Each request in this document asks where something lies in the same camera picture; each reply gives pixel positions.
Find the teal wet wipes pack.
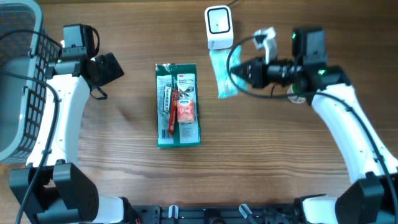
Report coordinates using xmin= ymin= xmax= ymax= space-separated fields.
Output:
xmin=209 ymin=46 xmax=248 ymax=99

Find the green lidded small jar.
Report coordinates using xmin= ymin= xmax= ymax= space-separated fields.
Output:
xmin=287 ymin=84 xmax=306 ymax=104

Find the green glove package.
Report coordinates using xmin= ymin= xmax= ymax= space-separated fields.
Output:
xmin=155 ymin=63 xmax=201 ymax=148

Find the green white candy bar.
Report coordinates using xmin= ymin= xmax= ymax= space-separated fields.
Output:
xmin=162 ymin=85 xmax=173 ymax=114

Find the orange tissue pack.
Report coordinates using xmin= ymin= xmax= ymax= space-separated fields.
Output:
xmin=177 ymin=99 xmax=195 ymax=124

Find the red Nescafe coffee stick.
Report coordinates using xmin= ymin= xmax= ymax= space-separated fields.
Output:
xmin=168 ymin=88 xmax=178 ymax=136

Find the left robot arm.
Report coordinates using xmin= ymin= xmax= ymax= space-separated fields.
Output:
xmin=9 ymin=24 xmax=141 ymax=223

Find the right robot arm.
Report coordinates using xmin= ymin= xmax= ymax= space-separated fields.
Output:
xmin=226 ymin=27 xmax=397 ymax=223

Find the white barcode scanner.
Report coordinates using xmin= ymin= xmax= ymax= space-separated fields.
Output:
xmin=204 ymin=5 xmax=234 ymax=50

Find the grey plastic mesh basket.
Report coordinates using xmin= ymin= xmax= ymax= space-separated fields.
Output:
xmin=1 ymin=0 xmax=61 ymax=163

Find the black right camera cable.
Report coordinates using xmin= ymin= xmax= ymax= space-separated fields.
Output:
xmin=226 ymin=35 xmax=398 ymax=224

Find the black camera cable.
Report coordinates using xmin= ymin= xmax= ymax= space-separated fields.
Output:
xmin=226 ymin=35 xmax=398 ymax=224
xmin=0 ymin=28 xmax=63 ymax=224

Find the black left camera cable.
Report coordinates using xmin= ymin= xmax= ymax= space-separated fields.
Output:
xmin=0 ymin=28 xmax=63 ymax=224

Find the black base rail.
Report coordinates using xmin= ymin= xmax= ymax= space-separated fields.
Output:
xmin=132 ymin=203 xmax=306 ymax=224

